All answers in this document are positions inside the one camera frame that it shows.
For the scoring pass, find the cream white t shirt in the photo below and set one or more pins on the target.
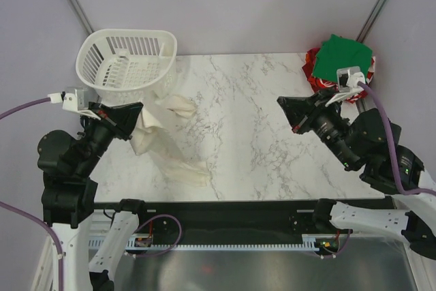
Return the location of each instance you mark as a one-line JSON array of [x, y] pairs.
[[153, 134]]

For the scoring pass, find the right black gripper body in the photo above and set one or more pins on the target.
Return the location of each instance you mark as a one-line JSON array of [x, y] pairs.
[[323, 123]]

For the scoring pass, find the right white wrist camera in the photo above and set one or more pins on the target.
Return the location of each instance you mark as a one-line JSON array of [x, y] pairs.
[[348, 84]]

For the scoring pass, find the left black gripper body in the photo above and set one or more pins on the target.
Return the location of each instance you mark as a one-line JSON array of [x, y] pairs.
[[99, 133]]

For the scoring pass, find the folded green t shirt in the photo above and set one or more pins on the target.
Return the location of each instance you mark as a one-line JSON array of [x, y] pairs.
[[337, 53]]

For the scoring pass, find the right aluminium frame post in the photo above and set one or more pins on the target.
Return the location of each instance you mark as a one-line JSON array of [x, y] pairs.
[[371, 20]]

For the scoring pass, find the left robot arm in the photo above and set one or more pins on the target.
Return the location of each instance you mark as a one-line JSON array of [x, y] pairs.
[[68, 198]]

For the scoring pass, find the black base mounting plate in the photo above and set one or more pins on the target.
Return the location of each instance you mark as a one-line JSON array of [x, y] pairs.
[[234, 223]]

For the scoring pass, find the white slotted cable duct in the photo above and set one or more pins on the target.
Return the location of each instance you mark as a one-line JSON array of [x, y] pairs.
[[307, 244]]

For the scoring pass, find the folded red printed t shirt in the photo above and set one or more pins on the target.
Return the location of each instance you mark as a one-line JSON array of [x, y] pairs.
[[318, 83]]

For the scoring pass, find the white plastic laundry basket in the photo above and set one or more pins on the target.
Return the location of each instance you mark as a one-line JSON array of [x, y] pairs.
[[127, 65]]

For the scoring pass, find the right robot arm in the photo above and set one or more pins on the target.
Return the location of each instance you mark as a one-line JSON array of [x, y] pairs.
[[362, 145]]

